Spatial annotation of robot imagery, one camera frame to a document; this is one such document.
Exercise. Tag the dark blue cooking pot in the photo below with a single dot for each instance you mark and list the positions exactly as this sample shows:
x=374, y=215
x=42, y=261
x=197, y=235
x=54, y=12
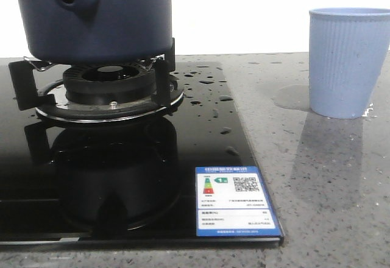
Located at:
x=96, y=31

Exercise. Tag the light blue ribbed cup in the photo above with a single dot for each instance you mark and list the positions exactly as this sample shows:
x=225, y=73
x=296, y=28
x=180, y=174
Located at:
x=347, y=48

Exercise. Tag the black glass gas stove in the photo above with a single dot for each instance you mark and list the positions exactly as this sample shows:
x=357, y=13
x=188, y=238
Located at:
x=127, y=183

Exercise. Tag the black pot support grate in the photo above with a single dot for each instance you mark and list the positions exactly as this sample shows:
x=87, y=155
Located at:
x=50, y=102

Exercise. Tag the blue energy rating label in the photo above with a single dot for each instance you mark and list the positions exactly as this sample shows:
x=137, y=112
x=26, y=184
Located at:
x=232, y=201

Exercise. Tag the black gas burner head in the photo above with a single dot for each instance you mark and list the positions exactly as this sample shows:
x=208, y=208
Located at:
x=100, y=85

